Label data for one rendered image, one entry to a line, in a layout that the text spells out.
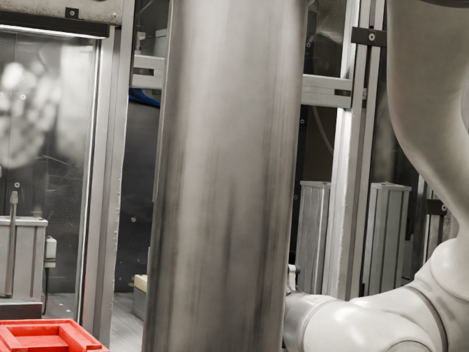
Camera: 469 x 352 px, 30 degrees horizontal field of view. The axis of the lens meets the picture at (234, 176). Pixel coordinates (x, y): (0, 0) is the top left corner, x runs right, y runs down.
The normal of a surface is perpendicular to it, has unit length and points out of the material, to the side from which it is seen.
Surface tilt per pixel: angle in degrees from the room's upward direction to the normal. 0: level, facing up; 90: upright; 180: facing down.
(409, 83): 128
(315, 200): 90
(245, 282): 85
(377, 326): 33
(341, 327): 52
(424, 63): 134
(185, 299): 85
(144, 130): 90
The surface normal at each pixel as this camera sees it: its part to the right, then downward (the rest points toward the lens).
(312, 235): -0.90, -0.05
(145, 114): 0.43, 0.08
